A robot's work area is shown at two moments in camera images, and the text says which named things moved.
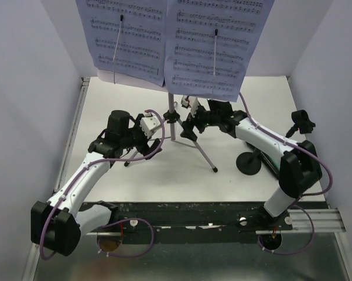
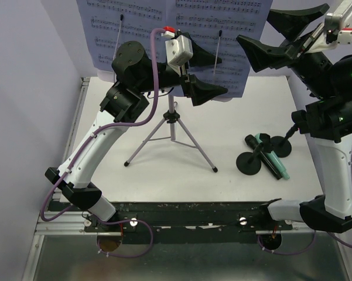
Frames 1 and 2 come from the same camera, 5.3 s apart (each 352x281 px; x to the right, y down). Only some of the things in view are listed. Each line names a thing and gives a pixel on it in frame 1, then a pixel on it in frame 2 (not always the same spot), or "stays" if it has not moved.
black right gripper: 194,120 to 289,23
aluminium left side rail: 71,136 stays
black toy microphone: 267,161 stays
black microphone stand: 248,163 stays
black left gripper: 137,127 to 200,92
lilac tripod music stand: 172,117 stays
